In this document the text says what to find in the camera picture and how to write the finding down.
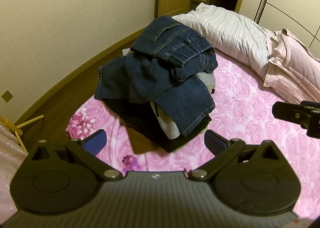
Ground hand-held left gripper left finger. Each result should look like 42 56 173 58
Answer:
29 129 124 182

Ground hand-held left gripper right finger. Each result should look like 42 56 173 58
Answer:
189 129 282 181

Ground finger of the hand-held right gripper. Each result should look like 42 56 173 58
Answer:
272 101 320 140

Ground pink floral blanket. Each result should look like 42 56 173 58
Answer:
65 50 320 219

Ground pink pillow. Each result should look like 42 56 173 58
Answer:
263 28 320 105

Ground black folded garment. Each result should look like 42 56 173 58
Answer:
104 98 212 154

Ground wooden baseboard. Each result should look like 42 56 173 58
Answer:
12 26 148 125

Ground pink quilted cloth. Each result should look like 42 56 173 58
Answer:
0 120 28 216

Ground striped white pillow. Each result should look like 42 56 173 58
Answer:
172 3 276 80

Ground cream wardrobe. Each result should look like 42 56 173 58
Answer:
237 0 320 56

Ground wall socket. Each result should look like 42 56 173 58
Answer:
1 90 14 103

